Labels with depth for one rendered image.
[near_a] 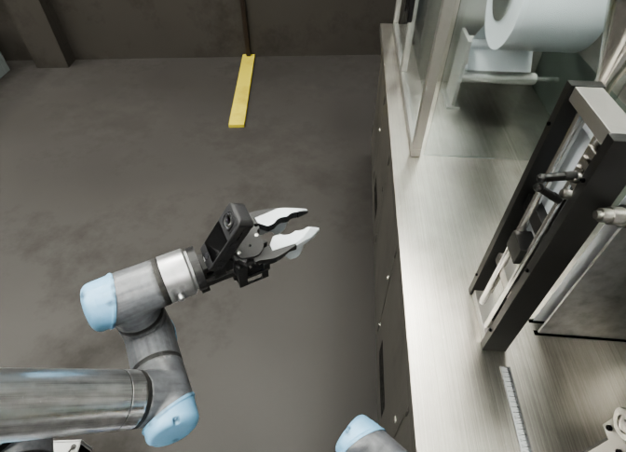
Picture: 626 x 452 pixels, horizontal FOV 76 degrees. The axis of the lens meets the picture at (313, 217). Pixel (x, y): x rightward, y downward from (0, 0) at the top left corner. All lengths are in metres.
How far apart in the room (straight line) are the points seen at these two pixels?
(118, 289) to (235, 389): 1.30
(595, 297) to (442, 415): 0.38
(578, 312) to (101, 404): 0.87
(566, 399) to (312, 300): 1.32
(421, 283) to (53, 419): 0.78
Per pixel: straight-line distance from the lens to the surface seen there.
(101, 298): 0.63
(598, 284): 0.94
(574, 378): 1.04
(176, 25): 4.41
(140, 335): 0.69
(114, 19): 4.57
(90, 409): 0.58
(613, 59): 1.08
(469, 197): 1.31
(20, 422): 0.56
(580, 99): 0.71
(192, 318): 2.08
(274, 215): 0.68
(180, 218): 2.55
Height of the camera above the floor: 1.72
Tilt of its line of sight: 45 degrees down
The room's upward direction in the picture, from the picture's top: straight up
